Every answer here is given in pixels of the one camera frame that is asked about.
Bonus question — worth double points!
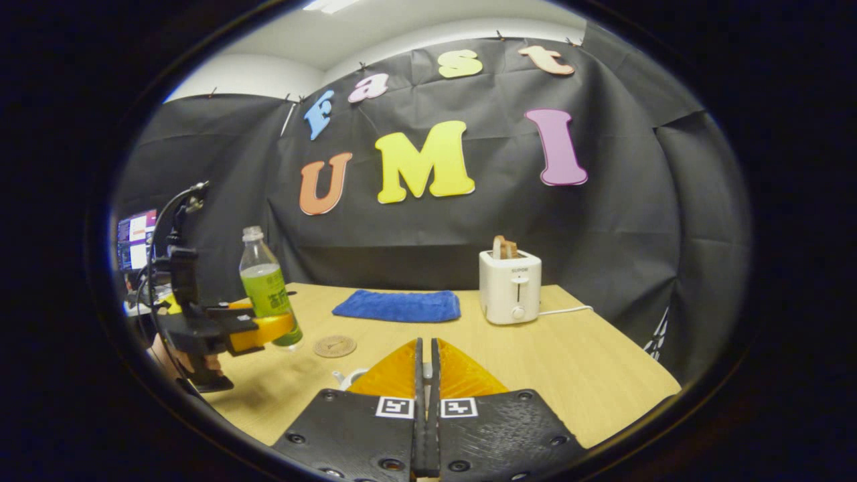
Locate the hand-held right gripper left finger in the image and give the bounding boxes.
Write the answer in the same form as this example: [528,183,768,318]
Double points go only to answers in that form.
[271,337,427,482]

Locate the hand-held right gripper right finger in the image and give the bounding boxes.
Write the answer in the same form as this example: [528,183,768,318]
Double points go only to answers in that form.
[427,337,590,482]

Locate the green label water bottle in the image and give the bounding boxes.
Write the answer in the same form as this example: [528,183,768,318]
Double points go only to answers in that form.
[239,226,303,350]

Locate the white ceramic teacup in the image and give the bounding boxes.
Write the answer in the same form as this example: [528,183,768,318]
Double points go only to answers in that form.
[331,367,370,391]

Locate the round wooden coaster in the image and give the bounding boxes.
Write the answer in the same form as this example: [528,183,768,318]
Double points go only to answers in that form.
[313,335,358,359]

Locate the white side table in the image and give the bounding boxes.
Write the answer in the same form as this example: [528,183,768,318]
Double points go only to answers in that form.
[124,295,168,317]

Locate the computer monitor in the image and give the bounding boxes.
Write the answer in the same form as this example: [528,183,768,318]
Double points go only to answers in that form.
[117,209,158,272]

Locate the blue folded cloth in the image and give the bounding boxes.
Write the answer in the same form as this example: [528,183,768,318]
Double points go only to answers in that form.
[332,289,461,323]

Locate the white toaster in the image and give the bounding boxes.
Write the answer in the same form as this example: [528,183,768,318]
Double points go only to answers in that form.
[479,249,542,326]

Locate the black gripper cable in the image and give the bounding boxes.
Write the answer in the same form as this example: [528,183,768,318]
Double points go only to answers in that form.
[144,181,210,322]

